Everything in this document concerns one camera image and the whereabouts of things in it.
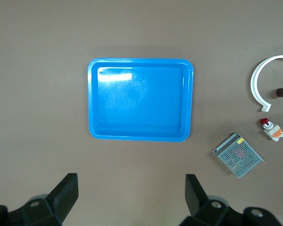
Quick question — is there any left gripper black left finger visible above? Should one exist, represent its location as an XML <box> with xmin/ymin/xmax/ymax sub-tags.
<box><xmin>22</xmin><ymin>173</ymin><xmax>79</xmax><ymax>226</ymax></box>

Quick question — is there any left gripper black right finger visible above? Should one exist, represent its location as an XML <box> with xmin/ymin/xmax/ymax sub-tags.
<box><xmin>179</xmin><ymin>174</ymin><xmax>229</xmax><ymax>226</ymax></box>

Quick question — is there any perforated metal power supply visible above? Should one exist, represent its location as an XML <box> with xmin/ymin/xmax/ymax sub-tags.
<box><xmin>213</xmin><ymin>132</ymin><xmax>266</xmax><ymax>179</ymax></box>

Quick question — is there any red indicator light orange body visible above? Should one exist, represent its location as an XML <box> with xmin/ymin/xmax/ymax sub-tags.
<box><xmin>260</xmin><ymin>118</ymin><xmax>283</xmax><ymax>142</ymax></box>

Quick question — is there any blue plastic tray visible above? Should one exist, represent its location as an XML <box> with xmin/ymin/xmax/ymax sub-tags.
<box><xmin>87</xmin><ymin>58</ymin><xmax>194</xmax><ymax>143</ymax></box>

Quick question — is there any large white curved clamp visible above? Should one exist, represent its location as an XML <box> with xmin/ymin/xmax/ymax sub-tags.
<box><xmin>250</xmin><ymin>54</ymin><xmax>283</xmax><ymax>112</ymax></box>

